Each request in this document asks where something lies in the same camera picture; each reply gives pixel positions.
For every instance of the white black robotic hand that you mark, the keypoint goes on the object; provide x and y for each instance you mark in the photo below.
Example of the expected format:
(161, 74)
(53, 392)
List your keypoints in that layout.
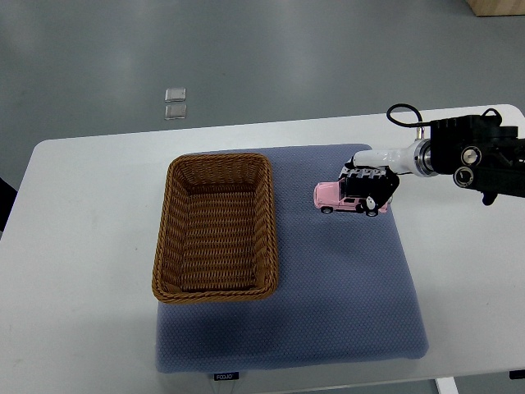
(398, 161)

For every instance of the pink toy car black roof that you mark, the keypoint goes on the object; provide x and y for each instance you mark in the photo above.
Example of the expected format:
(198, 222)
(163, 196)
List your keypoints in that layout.
(330, 197)

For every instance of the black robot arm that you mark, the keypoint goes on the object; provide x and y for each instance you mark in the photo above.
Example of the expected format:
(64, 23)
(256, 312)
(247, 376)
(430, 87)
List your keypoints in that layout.
(480, 153)

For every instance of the brown wicker basket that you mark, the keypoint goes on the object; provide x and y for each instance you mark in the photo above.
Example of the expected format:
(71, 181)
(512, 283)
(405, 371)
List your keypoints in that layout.
(217, 235)

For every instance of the blue quilted mat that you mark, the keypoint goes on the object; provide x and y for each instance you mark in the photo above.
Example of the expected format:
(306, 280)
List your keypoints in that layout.
(345, 292)

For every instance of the wooden box corner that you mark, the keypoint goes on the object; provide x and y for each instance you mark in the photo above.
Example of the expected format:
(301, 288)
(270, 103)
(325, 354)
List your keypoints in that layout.
(485, 8)

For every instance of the upper metal floor plate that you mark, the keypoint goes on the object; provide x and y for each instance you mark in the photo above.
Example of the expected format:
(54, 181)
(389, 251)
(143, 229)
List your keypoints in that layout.
(177, 94)

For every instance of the white table leg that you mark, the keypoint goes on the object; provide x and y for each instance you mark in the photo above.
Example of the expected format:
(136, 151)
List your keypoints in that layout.
(446, 386)

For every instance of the black clamp under table edge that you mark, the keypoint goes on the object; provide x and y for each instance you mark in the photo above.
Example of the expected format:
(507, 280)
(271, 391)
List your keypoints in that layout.
(517, 374)

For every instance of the black object at left edge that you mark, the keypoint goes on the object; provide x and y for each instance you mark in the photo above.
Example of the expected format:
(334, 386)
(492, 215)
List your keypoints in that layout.
(7, 199)

